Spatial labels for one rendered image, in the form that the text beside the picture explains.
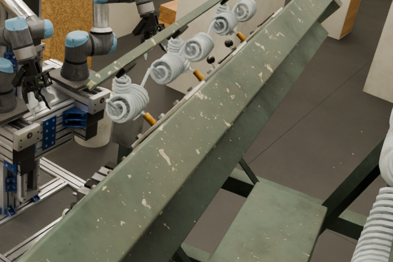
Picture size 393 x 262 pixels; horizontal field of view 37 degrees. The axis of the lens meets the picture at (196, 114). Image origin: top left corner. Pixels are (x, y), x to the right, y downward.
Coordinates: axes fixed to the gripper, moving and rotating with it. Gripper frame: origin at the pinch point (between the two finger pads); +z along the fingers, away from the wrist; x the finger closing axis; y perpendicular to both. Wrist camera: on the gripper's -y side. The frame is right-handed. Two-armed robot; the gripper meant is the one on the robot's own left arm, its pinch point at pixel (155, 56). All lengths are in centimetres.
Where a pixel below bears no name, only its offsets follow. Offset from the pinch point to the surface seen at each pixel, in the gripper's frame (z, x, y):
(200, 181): 14, -103, 95
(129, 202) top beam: -2, -145, 116
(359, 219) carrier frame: 99, 37, 66
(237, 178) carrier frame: 71, 21, 13
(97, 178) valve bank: 49, -27, -32
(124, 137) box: 41, 5, -40
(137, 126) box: 37, 10, -34
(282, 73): 7, -32, 81
